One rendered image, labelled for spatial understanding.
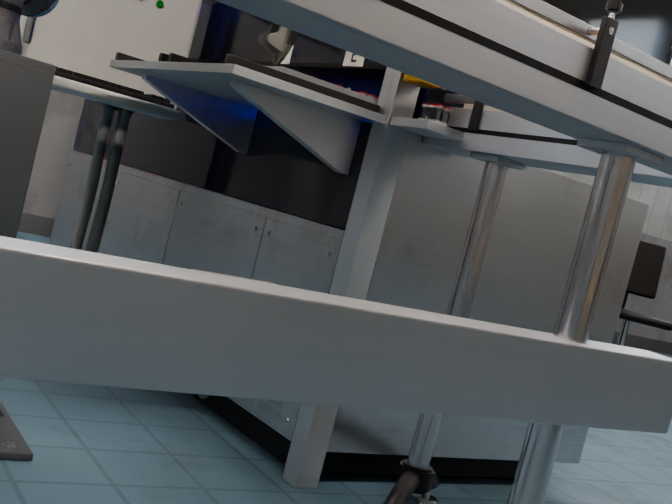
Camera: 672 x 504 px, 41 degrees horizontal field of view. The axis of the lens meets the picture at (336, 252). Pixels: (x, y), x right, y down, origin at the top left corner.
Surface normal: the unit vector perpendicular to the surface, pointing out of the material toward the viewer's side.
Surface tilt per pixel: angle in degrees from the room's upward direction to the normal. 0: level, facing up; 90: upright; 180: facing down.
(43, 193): 90
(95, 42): 90
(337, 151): 90
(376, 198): 90
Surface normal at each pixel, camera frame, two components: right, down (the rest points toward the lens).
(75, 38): 0.45, 0.16
